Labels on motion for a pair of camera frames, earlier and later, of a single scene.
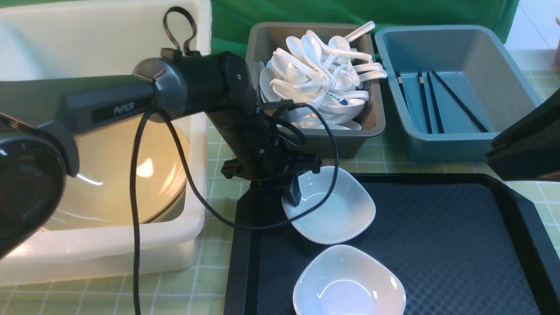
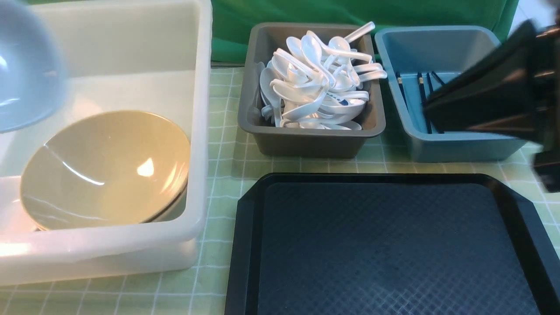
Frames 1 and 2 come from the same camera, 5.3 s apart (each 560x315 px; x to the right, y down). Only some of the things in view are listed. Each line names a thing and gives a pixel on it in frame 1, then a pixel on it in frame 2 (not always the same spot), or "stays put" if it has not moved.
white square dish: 349,210 -> 32,66
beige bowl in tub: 100,195 stays put
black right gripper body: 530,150 -> 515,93
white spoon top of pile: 348,54 stays put
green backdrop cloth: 229,19 stays put
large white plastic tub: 53,39 stays put
